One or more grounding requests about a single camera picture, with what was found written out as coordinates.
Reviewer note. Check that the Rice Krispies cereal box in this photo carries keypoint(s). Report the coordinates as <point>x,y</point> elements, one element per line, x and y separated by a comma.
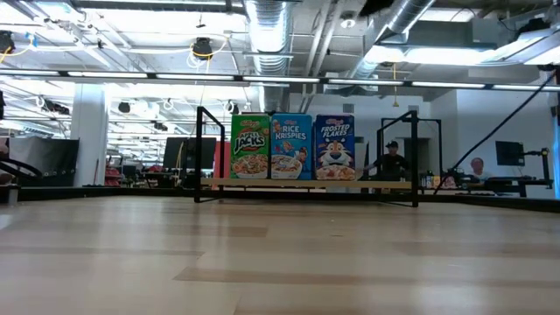
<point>291,146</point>

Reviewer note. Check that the Apple Jacks cereal box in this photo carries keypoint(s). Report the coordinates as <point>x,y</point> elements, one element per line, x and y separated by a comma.
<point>250,146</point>

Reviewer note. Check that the Frosted Flakes cereal box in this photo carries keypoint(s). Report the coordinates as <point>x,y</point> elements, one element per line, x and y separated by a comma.
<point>335,146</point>

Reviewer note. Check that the wooden shelf black legs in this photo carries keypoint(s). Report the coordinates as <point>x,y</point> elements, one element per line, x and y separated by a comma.
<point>306,184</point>

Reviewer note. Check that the red board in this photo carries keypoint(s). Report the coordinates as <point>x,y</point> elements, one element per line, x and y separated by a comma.
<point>226,159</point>

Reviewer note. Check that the ceiling light strip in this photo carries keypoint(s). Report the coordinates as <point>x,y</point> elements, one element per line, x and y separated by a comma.
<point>450,84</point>
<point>280,79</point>
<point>107,74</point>
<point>194,77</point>
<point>365,82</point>
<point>525,87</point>

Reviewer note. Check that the black monitor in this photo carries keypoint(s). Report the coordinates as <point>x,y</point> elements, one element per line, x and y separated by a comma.
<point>179,153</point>
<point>509,153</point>

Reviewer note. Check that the person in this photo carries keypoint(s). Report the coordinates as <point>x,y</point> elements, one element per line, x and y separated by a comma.
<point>391,164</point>
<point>478,168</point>

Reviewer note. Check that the black ceiling dome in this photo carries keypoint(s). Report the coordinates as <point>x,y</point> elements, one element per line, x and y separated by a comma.
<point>202,48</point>

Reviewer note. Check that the white pillar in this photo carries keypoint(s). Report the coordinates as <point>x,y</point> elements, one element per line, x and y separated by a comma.
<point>89,135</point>

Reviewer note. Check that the black partition panel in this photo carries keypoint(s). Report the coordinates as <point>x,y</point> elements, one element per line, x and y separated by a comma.
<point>48,162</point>

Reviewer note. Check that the black desk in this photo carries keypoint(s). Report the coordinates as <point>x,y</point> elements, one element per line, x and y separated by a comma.
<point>516,180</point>

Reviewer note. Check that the silver ventilation duct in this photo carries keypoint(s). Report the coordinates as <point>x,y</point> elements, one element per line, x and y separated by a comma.
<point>409,17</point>
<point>269,44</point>

